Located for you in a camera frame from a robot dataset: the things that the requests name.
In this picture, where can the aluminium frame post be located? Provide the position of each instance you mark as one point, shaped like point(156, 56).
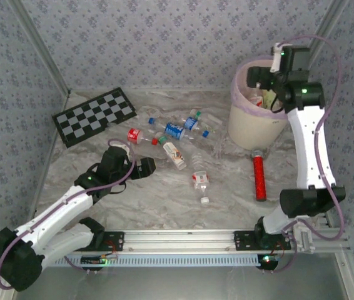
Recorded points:
point(42, 47)
point(330, 18)

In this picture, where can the white label orange print bottle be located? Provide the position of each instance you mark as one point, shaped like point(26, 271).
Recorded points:
point(174, 154)

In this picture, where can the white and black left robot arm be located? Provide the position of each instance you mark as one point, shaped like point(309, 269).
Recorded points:
point(55, 212)

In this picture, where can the red label cola bottle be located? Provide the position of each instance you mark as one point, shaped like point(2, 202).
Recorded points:
point(134, 135)

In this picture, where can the clear bottle green cap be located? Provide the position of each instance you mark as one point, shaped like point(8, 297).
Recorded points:
point(198, 114)

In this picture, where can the black grey checkerboard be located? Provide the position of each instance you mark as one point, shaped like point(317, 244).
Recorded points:
point(92, 117)

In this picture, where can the grey metal bracket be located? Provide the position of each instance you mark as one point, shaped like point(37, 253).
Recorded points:
point(303, 240)

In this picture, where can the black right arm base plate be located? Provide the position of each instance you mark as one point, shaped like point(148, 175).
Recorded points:
point(242, 240)

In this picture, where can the cream waste bin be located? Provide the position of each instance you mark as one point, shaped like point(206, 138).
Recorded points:
point(252, 128)

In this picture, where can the blue label Pepsi bottle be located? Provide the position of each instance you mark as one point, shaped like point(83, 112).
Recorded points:
point(174, 130)

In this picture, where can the red glitter microphone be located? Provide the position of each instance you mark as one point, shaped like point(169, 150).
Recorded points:
point(259, 178)

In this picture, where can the small circuit board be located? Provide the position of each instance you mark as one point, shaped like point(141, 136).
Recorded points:
point(92, 260)
point(267, 261)

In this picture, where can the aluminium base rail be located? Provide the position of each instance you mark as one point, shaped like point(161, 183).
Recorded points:
point(177, 240)

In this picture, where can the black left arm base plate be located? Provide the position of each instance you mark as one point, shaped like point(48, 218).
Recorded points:
point(116, 242)

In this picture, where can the crushed clear bottle white cap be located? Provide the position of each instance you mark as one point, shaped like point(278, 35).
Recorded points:
point(200, 177)

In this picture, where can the small blue label bottle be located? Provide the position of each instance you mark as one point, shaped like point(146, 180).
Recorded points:
point(191, 123)

